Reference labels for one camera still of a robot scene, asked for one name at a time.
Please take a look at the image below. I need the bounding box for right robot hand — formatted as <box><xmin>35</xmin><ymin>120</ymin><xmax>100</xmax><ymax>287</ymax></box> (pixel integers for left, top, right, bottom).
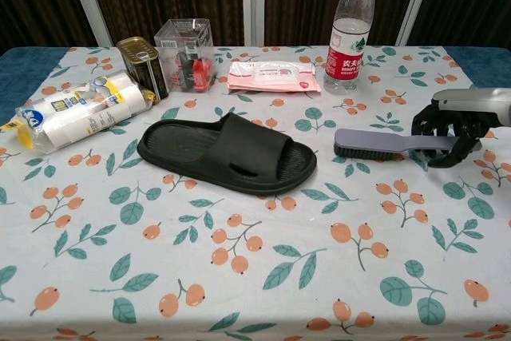
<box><xmin>411</xmin><ymin>88</ymin><xmax>511</xmax><ymax>169</ymax></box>

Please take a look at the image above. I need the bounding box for grey cleaning brush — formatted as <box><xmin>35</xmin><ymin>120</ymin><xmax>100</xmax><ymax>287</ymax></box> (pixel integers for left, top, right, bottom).
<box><xmin>333</xmin><ymin>128</ymin><xmax>461</xmax><ymax>158</ymax></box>

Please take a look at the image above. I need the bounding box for black rubber slide sandal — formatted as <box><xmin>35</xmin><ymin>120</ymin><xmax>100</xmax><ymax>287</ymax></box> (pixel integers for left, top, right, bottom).
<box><xmin>136</xmin><ymin>112</ymin><xmax>318</xmax><ymax>196</ymax></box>

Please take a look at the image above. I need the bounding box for plastic water bottle red cap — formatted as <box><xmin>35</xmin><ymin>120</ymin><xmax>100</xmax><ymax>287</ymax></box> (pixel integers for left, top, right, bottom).
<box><xmin>323</xmin><ymin>0</ymin><xmax>378</xmax><ymax>95</ymax></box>

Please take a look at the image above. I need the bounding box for pink wet wipes pack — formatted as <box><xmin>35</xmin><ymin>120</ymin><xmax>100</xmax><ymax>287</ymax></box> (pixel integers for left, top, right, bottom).
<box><xmin>227</xmin><ymin>61</ymin><xmax>323</xmax><ymax>94</ymax></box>

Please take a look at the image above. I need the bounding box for floral tablecloth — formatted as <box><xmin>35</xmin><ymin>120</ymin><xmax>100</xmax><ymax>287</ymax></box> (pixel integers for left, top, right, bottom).
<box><xmin>0</xmin><ymin>45</ymin><xmax>511</xmax><ymax>341</ymax></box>

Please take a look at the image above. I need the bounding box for clear plastic box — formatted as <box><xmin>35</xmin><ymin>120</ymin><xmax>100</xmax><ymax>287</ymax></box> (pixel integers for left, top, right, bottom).
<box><xmin>153</xmin><ymin>18</ymin><xmax>217</xmax><ymax>94</ymax></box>

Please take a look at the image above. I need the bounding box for gold tin can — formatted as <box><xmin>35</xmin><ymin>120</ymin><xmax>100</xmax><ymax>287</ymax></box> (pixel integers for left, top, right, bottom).
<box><xmin>116</xmin><ymin>36</ymin><xmax>170</xmax><ymax>101</ymax></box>

